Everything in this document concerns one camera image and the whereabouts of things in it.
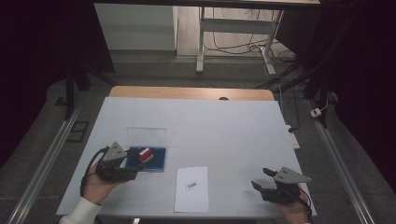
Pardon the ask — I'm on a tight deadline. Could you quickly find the white paper sheet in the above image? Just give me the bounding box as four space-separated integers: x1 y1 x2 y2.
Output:
174 166 210 214

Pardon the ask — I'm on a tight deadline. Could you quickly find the white cabinet panel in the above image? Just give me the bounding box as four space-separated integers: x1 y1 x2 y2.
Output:
93 3 178 51

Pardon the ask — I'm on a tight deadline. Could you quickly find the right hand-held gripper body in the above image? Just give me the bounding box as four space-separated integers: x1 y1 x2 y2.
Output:
261 166 313 205

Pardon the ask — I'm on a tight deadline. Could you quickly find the red and white stamp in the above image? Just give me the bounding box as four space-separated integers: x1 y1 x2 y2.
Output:
138 147 155 163

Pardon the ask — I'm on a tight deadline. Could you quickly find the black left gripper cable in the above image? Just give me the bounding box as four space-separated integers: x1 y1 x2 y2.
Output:
79 146 110 198

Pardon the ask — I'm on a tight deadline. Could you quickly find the metal floor rail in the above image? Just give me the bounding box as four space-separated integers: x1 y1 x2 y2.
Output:
6 98 87 224
305 98 376 224

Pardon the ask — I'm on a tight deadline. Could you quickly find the person's right hand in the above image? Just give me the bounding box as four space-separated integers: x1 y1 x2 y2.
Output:
274 186 313 224

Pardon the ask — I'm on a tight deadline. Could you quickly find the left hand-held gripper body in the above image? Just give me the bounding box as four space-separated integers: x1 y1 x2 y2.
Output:
94 141 138 183

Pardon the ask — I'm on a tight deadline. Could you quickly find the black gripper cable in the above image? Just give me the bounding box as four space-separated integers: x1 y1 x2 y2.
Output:
297 186 314 224
79 146 110 198

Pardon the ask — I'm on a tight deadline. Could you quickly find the black stand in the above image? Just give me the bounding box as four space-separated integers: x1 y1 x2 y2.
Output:
63 60 117 121
255 52 332 129

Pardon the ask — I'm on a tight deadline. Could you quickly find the black floor socket frame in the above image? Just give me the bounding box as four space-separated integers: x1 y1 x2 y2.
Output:
66 120 91 144

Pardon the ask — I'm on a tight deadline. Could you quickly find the tangle of floor cables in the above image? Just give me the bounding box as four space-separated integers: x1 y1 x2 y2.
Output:
204 7 297 68

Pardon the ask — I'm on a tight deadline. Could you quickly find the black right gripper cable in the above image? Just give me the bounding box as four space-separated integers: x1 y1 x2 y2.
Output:
297 186 314 224

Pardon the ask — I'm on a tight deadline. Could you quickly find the white table cover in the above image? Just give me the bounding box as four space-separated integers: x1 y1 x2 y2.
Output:
55 96 318 217

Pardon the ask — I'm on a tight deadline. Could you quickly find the person's left hand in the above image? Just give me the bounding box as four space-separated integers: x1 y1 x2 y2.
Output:
82 169 121 205

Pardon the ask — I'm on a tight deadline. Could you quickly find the white desk frame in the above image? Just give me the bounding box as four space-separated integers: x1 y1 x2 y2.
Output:
195 6 285 76

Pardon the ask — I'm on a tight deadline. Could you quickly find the blue ink pad case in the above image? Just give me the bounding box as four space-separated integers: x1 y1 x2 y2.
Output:
124 126 168 173

